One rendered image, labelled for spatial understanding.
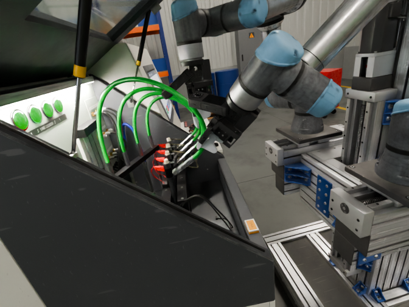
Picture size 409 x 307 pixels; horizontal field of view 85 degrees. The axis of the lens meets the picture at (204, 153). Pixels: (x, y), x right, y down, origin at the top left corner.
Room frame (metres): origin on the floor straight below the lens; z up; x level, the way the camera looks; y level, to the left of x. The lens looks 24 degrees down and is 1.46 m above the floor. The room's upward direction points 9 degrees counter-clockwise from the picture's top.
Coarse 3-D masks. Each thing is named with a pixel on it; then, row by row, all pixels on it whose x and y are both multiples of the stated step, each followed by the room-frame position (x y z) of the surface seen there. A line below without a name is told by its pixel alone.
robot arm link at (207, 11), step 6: (216, 6) 0.76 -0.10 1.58; (204, 12) 0.75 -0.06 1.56; (210, 12) 0.76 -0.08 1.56; (216, 12) 0.74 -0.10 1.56; (210, 18) 0.75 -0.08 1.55; (216, 18) 0.74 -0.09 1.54; (210, 24) 0.75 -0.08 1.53; (216, 24) 0.74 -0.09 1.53; (210, 30) 0.76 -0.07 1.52; (216, 30) 0.75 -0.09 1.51; (222, 30) 0.74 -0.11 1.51; (204, 36) 0.77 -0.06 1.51; (210, 36) 0.79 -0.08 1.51; (216, 36) 0.82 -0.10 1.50
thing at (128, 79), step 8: (120, 80) 0.68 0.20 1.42; (128, 80) 0.67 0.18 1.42; (136, 80) 0.66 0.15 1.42; (144, 80) 0.65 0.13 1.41; (152, 80) 0.65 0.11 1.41; (112, 88) 0.70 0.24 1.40; (168, 88) 0.63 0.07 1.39; (104, 96) 0.71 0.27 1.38; (176, 96) 0.63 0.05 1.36; (200, 120) 0.61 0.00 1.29; (104, 144) 0.73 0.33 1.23; (104, 152) 0.73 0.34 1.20; (200, 152) 0.61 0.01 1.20
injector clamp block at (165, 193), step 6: (180, 174) 0.90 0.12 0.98; (186, 174) 0.97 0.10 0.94; (180, 180) 0.85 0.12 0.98; (186, 180) 0.88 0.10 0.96; (168, 186) 0.81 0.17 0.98; (180, 186) 0.80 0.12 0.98; (186, 186) 0.80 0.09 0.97; (162, 192) 0.77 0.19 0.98; (168, 192) 0.76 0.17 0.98; (180, 192) 0.75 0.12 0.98; (186, 192) 0.74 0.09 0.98; (168, 198) 0.73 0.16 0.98; (180, 198) 0.71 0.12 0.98; (186, 198) 0.71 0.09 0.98; (186, 204) 0.70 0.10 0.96
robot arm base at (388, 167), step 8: (384, 152) 0.60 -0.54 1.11; (392, 152) 0.56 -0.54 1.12; (400, 152) 0.54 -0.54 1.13; (408, 152) 0.53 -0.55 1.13; (384, 160) 0.58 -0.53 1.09; (392, 160) 0.56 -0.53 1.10; (400, 160) 0.54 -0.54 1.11; (408, 160) 0.53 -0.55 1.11; (376, 168) 0.59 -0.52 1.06; (384, 168) 0.57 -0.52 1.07; (392, 168) 0.55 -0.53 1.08; (400, 168) 0.53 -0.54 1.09; (408, 168) 0.52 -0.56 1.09; (384, 176) 0.56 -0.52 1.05; (392, 176) 0.54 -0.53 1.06; (400, 176) 0.52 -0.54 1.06; (408, 176) 0.52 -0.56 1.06; (400, 184) 0.52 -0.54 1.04; (408, 184) 0.51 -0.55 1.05
